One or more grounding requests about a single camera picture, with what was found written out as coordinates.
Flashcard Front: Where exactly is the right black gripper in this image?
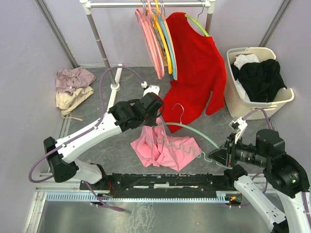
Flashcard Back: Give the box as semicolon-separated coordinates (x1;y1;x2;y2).
207;132;269;166

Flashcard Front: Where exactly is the teal wavy hanger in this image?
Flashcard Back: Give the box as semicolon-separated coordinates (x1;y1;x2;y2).
152;103;233;170

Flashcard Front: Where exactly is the pink t shirt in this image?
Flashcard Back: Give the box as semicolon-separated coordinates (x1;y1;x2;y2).
130;125;202;171

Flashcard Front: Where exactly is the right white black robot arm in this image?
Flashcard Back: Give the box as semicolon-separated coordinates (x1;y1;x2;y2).
208;129;311;233

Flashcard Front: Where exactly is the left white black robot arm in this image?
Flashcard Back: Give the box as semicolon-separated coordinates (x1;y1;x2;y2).
44;91;163;189

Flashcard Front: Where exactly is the red t shirt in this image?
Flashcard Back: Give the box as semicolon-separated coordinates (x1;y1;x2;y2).
162;12;226;133

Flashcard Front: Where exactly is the pink hanger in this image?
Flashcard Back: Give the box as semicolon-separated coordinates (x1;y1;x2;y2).
135;0;163;80
140;0;166;78

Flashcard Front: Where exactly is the light blue hanger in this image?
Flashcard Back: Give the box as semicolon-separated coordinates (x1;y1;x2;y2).
157;14;177;80

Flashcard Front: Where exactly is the yellow hanger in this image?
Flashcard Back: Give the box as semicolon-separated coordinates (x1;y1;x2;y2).
151;0;173;74

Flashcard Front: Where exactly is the lime green hanger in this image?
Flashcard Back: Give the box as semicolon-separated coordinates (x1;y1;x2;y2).
185;5;210;37

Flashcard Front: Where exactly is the cream laundry basket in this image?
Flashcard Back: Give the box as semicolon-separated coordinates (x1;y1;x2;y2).
224;47;294;118

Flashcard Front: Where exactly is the beige crumpled garment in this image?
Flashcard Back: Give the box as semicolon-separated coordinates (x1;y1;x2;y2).
55;86;94;121

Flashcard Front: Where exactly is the mauve crumpled garment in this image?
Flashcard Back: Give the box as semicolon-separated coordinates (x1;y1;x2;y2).
55;67;96;95

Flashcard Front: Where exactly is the black garment in basket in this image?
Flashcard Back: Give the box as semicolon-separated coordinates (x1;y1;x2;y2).
231;59;286;102

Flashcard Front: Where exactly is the white garment in basket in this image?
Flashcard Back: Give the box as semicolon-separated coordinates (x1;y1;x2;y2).
233;54;259;101

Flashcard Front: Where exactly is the white metal clothes rack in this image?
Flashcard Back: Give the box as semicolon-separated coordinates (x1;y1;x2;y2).
80;0;216;108

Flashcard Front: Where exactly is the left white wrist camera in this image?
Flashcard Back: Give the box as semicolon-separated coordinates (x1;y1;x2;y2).
141;82;160;97

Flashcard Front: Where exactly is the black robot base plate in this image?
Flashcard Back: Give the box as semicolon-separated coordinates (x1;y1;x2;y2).
90;173;237;198

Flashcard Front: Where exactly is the light blue cable duct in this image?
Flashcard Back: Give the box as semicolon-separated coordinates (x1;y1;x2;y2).
45;192;229;204

